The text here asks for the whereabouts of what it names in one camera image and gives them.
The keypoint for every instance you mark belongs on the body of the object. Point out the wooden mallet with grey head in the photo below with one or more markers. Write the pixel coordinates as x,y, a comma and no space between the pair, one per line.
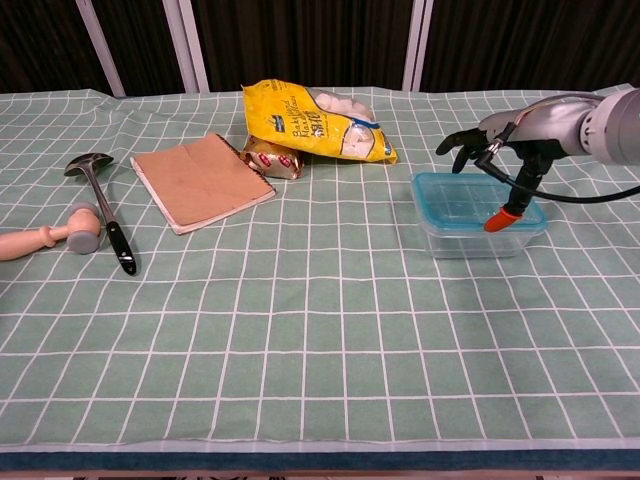
82,230

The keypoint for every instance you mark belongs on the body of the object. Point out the yellow marshmallow bag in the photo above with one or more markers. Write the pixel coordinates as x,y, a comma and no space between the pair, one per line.
295,120

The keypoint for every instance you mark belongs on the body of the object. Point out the brown spiral notebook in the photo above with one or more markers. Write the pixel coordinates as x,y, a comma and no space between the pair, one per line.
200,185

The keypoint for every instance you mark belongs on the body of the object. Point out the wide white frame post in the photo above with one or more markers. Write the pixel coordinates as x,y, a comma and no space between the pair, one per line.
417,45
192,45

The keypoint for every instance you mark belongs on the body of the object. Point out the green checked tablecloth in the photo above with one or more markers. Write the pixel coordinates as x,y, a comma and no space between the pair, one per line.
250,325

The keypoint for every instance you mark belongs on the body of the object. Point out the clear plastic container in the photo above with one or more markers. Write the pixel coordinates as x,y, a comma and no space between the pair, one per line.
465,245

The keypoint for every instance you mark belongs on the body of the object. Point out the gold foil snack packet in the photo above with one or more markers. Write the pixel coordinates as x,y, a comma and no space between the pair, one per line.
272,160

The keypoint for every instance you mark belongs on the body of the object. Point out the black pleated curtain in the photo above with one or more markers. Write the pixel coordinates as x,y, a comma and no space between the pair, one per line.
310,40

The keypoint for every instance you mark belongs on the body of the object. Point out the blue transparent container lid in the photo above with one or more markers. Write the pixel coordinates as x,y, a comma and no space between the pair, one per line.
455,200

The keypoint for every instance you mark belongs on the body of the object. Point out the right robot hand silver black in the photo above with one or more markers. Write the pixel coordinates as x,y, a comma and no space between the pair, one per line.
545,125

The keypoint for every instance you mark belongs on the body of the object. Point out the slim white frame post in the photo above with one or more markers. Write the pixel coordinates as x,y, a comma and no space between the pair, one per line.
100,50

